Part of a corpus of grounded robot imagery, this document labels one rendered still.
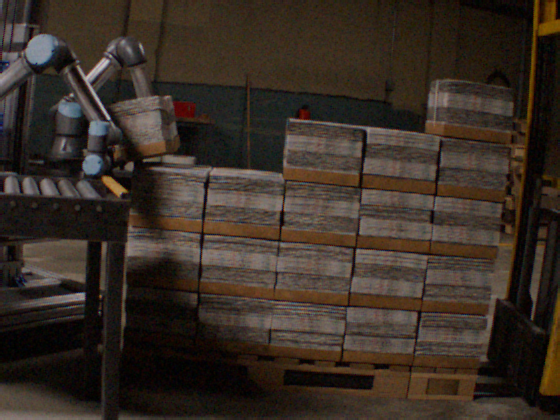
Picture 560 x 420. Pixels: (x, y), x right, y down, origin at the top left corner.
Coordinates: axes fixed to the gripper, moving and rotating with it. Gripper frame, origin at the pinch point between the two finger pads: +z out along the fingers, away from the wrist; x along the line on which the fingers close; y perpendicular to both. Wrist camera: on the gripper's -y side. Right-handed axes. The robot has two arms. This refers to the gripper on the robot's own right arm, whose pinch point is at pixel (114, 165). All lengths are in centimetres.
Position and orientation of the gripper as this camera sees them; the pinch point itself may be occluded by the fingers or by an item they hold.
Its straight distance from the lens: 326.1
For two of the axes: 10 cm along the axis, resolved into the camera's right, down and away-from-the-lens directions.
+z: 0.2, -1.2, 9.9
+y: -1.7, -9.8, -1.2
